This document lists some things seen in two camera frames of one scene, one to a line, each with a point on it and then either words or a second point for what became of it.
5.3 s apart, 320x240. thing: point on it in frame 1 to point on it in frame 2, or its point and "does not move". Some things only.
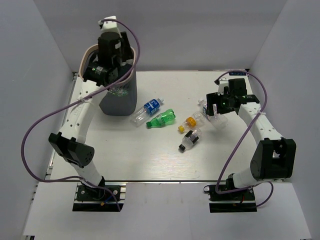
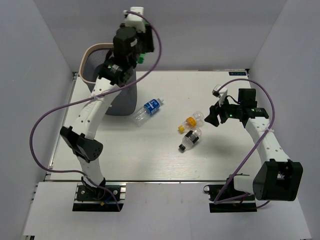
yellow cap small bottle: x=191 y=122 does not move
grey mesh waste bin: x=120 y=99 does not move
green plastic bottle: x=162 y=119 to x=142 y=56
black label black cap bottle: x=190 y=137 does not move
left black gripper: x=125 y=45 to x=148 y=44
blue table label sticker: x=237 y=73 does not move
